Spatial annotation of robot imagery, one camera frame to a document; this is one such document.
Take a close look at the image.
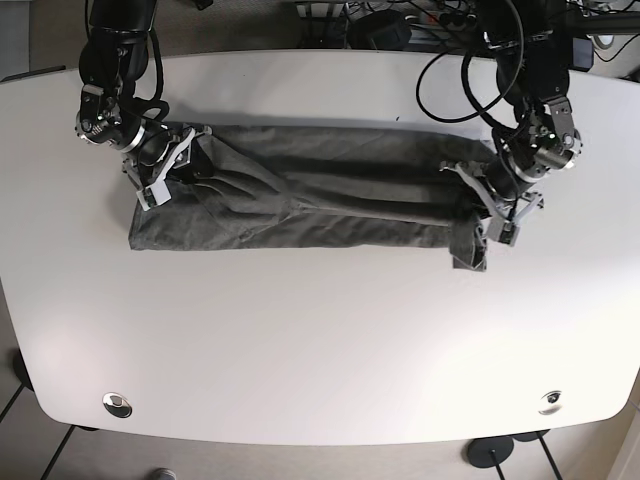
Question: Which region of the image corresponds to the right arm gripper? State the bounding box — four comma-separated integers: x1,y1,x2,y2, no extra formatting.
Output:
122,124,215,189

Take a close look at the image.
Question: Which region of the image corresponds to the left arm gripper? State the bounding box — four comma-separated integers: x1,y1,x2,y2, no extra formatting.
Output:
439,161,544,225

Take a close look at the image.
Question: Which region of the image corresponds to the light grey T-shirt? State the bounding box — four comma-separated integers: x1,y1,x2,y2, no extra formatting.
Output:
128,126,497,271

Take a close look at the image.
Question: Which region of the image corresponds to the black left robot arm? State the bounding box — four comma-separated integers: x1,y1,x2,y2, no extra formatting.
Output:
415,1,582,230

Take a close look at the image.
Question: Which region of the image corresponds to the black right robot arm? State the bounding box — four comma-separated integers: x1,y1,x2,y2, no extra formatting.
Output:
75,1,214,188

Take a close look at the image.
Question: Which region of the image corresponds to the right metal table grommet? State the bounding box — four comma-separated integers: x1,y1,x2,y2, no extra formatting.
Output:
537,390,564,416

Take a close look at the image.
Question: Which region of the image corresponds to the metal table grommet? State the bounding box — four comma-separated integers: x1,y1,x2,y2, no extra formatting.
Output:
102,392,133,419
537,390,564,416

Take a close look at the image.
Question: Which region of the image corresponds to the black round stand base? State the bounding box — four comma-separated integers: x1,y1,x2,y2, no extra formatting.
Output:
466,436,514,469

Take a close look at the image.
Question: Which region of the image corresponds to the left metal table grommet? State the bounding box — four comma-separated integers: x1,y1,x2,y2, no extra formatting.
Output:
102,392,133,419

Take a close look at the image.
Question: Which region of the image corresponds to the grey sneaker shoe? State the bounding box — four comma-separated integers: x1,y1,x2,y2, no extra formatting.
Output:
148,468,177,480

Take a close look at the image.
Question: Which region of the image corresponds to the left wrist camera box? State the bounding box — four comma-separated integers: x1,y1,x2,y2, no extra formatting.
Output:
486,217,520,247

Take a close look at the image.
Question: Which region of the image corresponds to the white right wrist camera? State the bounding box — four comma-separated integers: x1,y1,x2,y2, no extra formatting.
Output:
136,182,171,211

